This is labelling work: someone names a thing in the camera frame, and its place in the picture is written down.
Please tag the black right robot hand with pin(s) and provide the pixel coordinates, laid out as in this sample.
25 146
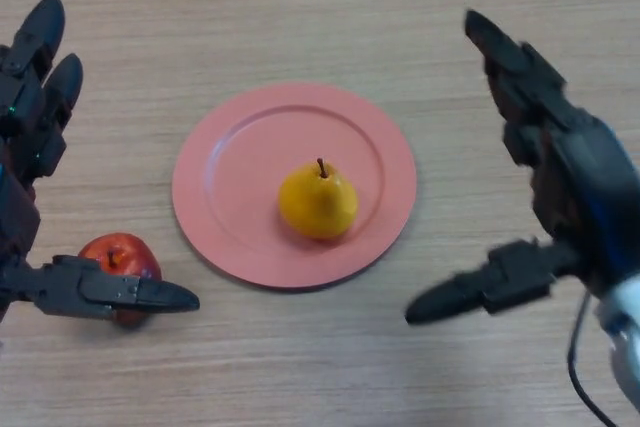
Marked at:
585 172

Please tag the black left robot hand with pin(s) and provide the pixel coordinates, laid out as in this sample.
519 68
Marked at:
17 217

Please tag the yellow pear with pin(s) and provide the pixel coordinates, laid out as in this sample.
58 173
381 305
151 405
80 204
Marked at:
315 207

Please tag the pink round plate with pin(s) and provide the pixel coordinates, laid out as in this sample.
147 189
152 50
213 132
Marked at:
225 197

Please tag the red apple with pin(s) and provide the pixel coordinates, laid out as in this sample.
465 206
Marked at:
132 252

